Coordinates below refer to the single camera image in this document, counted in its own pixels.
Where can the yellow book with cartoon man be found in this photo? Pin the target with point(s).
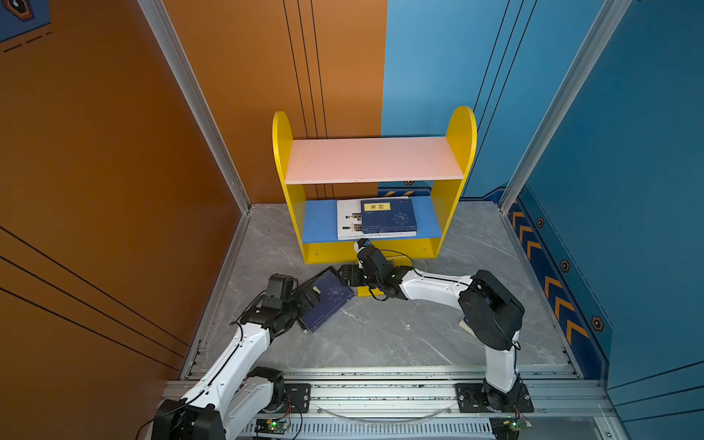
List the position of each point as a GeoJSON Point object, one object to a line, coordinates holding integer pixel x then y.
{"type": "Point", "coordinates": [364, 292]}

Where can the yellow shelf with pink and blue boards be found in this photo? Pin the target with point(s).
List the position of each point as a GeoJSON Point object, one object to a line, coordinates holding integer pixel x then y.
{"type": "Point", "coordinates": [445, 162]}

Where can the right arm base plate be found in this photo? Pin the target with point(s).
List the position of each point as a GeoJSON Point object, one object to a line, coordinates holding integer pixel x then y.
{"type": "Point", "coordinates": [483, 398]}

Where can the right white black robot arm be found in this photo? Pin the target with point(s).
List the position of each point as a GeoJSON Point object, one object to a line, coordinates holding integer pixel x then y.
{"type": "Point", "coordinates": [491, 312]}

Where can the white book with brown bars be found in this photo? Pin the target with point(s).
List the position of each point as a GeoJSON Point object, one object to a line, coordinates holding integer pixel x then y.
{"type": "Point", "coordinates": [349, 225]}

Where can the green circuit board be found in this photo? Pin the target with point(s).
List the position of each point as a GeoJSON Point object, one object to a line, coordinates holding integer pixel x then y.
{"type": "Point", "coordinates": [509, 429]}
{"type": "Point", "coordinates": [271, 427]}

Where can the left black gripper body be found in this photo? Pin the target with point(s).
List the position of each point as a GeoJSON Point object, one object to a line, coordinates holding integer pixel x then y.
{"type": "Point", "coordinates": [298, 305]}

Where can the left green circuit board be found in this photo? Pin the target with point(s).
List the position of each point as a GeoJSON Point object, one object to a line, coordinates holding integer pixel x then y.
{"type": "Point", "coordinates": [271, 427]}

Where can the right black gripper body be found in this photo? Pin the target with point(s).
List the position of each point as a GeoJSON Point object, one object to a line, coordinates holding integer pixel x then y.
{"type": "Point", "coordinates": [359, 277]}

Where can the dark blue book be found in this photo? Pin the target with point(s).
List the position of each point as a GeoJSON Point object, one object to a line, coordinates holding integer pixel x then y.
{"type": "Point", "coordinates": [388, 214]}
{"type": "Point", "coordinates": [379, 234]}

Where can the right green circuit board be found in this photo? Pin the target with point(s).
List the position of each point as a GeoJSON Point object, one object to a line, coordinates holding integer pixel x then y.
{"type": "Point", "coordinates": [509, 429]}

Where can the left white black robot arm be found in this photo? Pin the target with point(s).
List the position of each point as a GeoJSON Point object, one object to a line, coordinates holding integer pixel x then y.
{"type": "Point", "coordinates": [235, 390]}

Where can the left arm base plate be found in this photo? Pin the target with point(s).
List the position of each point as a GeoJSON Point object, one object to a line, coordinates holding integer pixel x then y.
{"type": "Point", "coordinates": [296, 394]}

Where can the aluminium rail frame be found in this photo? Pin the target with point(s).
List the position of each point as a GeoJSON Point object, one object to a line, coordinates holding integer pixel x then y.
{"type": "Point", "coordinates": [420, 403]}

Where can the dark book left underneath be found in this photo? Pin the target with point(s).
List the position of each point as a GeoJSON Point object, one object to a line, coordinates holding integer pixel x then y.
{"type": "Point", "coordinates": [322, 296]}

